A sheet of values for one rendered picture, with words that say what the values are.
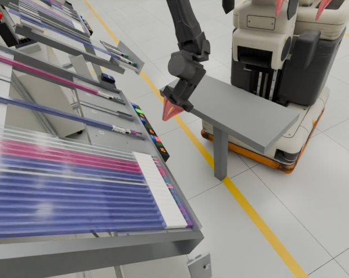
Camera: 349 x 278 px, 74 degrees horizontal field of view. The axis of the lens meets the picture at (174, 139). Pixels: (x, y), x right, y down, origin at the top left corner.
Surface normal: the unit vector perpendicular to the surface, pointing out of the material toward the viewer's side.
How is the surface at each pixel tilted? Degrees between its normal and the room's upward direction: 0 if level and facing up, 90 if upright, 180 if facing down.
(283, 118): 0
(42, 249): 45
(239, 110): 0
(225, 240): 0
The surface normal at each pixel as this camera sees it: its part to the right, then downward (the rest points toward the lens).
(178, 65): -0.58, 0.00
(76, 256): 0.42, 0.61
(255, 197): -0.14, -0.69
